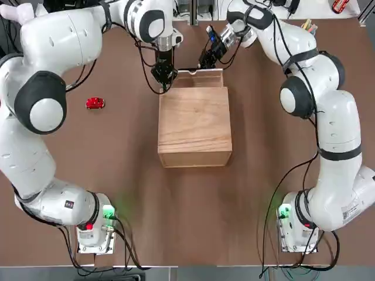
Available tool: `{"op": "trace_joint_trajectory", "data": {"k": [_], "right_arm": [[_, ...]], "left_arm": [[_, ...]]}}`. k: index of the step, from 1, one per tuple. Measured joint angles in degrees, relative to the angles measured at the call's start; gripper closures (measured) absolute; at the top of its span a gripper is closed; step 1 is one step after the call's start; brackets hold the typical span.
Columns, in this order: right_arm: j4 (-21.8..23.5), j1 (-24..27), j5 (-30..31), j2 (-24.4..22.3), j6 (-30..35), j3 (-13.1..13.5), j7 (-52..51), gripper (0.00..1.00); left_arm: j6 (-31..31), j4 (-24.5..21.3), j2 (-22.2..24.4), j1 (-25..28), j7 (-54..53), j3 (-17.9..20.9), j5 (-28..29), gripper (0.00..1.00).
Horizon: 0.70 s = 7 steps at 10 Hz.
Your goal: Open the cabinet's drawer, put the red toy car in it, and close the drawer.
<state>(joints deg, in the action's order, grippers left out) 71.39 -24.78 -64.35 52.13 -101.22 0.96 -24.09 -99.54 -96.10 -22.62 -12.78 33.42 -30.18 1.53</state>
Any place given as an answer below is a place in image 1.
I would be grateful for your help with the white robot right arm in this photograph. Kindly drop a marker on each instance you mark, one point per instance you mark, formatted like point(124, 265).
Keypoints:
point(337, 131)

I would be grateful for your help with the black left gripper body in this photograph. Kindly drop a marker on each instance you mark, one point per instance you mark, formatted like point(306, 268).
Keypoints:
point(165, 58)

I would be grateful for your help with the black power adapter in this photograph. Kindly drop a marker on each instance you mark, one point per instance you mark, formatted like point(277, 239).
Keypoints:
point(293, 7)

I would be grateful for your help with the white-fronted wooden drawer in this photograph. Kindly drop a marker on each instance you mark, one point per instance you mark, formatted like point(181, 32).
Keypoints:
point(199, 79)

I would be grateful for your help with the red toy car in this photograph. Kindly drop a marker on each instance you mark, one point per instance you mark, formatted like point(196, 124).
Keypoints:
point(95, 103)

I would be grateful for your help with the aluminium frame post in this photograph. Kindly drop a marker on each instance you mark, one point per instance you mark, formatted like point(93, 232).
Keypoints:
point(194, 11)

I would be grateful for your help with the red and black tool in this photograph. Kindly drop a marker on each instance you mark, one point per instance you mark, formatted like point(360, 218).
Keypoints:
point(340, 6)

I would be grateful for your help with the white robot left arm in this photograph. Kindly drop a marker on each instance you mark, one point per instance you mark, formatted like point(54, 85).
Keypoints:
point(58, 35)

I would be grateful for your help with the white rounded plastic object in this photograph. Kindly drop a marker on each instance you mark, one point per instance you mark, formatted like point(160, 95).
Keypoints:
point(14, 11)

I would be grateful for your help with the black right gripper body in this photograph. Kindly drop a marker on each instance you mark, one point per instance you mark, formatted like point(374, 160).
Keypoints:
point(216, 51)

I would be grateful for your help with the translucent blue cup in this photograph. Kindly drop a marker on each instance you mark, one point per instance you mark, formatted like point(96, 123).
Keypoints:
point(313, 26)

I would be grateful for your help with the wooden cabinet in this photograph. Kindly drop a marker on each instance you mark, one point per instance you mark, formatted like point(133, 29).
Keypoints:
point(194, 126)

